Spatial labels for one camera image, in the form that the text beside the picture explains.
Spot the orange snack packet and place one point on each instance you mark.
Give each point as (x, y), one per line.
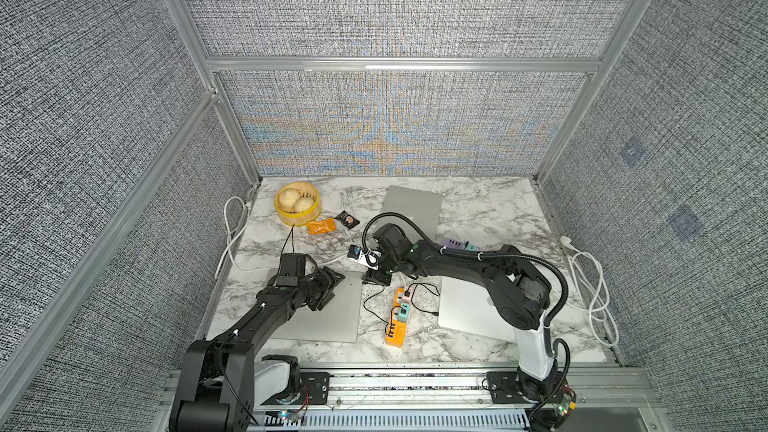
(321, 226)

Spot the yellow bamboo steamer basket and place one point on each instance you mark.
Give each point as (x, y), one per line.
(291, 218)

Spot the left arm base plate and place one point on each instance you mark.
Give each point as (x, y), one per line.
(314, 390)

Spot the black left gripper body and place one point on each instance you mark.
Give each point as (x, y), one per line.
(317, 288)

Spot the rear grey laptop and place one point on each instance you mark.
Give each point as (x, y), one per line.
(421, 207)

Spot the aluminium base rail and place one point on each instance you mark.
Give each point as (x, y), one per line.
(459, 385)

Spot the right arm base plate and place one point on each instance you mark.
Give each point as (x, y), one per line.
(503, 388)

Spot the right silver apple laptop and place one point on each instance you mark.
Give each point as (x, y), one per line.
(467, 307)

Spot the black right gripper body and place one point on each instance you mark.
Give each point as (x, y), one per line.
(387, 265)

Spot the left steamed bun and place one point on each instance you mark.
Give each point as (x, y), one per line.
(288, 198)

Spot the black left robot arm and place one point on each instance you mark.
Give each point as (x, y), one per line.
(220, 384)

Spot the orange power strip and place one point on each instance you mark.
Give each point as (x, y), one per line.
(395, 331)

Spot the purple power strip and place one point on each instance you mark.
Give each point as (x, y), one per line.
(456, 244)

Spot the left silver laptop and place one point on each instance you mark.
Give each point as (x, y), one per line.
(338, 321)

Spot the teal charger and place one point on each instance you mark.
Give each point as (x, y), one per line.
(403, 312)

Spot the white vented cable duct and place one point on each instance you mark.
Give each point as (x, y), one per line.
(399, 420)

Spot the steamed bun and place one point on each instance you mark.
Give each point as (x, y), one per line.
(288, 198)
(303, 204)

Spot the right steamed bun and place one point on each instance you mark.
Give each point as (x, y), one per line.
(303, 204)

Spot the black snack packet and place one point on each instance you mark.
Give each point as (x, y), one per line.
(347, 220)

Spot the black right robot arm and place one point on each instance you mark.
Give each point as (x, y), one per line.
(527, 292)

